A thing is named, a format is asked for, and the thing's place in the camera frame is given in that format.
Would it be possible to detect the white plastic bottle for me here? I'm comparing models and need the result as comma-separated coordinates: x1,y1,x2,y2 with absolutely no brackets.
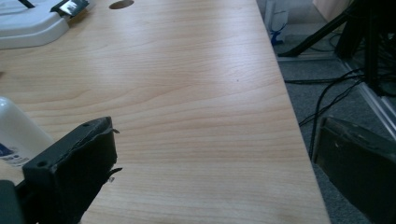
0,96,54,169

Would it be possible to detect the black clip with silver label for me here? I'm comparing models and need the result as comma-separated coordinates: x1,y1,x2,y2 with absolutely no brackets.
49,0,92,18

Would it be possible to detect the white plastic tray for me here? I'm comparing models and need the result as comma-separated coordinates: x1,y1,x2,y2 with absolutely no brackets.
0,0,97,50

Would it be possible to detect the white bag with blue print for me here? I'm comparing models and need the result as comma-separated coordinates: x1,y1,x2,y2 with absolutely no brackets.
264,0,290,47

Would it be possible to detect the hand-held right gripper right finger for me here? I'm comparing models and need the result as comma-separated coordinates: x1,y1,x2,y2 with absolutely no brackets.
312,116,396,224

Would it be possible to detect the black floor cable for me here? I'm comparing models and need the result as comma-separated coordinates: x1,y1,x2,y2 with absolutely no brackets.
284,67,367,161

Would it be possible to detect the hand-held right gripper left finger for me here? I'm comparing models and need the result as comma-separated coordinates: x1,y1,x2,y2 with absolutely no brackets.
16,116,123,224

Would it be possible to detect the black tripod stand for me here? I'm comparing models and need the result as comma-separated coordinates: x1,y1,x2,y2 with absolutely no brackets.
277,0,396,97

